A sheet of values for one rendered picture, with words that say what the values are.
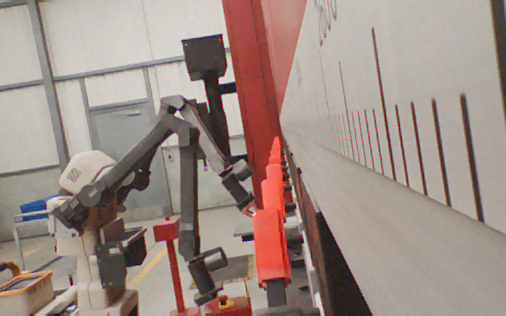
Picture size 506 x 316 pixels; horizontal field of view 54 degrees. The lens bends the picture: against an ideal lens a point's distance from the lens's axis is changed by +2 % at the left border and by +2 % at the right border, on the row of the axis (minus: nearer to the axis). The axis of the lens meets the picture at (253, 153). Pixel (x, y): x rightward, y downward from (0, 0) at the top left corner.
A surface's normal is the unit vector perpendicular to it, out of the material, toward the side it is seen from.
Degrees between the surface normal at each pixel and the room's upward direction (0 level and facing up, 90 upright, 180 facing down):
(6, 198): 90
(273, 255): 39
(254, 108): 90
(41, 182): 90
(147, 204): 90
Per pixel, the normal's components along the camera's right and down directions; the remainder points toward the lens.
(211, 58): 0.10, 0.04
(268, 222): -0.16, -0.72
